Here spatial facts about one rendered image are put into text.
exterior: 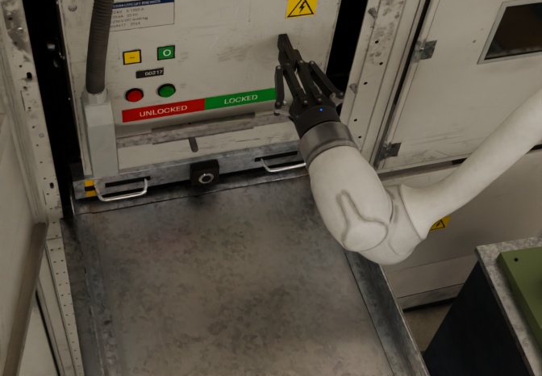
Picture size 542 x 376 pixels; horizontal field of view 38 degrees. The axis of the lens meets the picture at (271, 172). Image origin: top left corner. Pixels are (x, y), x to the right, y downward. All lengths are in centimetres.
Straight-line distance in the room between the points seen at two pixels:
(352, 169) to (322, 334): 44
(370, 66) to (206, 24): 35
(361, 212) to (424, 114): 56
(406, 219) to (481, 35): 44
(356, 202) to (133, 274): 57
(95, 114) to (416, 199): 55
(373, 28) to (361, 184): 38
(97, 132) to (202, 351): 45
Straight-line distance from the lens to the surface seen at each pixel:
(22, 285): 161
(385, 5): 144
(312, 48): 151
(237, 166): 170
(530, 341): 178
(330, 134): 126
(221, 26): 141
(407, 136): 174
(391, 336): 157
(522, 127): 123
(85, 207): 168
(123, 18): 135
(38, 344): 210
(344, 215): 119
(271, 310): 156
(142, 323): 154
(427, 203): 133
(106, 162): 144
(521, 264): 184
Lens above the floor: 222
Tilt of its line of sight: 52 degrees down
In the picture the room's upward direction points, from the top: 9 degrees clockwise
